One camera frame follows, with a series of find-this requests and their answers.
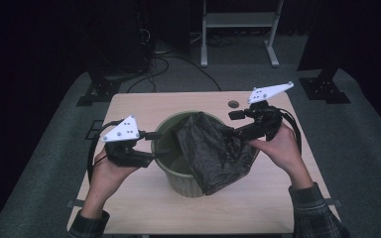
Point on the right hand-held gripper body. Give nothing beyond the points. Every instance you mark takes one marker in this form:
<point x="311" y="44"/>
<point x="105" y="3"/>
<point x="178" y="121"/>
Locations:
<point x="266" y="120"/>

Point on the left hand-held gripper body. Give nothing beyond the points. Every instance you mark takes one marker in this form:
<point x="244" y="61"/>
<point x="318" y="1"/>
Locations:
<point x="122" y="130"/>

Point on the black trash bag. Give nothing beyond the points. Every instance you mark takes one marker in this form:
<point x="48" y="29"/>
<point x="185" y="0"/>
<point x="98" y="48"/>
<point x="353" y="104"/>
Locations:
<point x="211" y="152"/>

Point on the green trash can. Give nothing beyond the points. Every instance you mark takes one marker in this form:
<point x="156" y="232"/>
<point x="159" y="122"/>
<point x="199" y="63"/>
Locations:
<point x="182" y="185"/>

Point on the person's right hand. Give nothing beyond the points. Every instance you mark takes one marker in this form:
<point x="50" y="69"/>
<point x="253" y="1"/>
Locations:
<point x="284" y="152"/>

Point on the person's left hand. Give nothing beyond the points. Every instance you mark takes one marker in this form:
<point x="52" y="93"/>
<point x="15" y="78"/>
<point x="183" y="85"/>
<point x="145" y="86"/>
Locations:
<point x="105" y="178"/>

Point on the black stand base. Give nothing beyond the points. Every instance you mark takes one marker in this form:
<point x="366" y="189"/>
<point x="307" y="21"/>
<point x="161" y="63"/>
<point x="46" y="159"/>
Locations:
<point x="101" y="91"/>
<point x="324" y="89"/>

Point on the grey table foot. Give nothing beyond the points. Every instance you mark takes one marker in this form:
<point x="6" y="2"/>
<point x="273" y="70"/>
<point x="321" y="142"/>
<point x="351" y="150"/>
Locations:
<point x="334" y="202"/>
<point x="74" y="204"/>

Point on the white metal stand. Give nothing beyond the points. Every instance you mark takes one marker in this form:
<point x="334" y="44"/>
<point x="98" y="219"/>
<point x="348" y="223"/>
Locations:
<point x="239" y="20"/>

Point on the black floor frame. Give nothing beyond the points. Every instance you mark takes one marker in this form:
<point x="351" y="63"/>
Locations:
<point x="94" y="129"/>

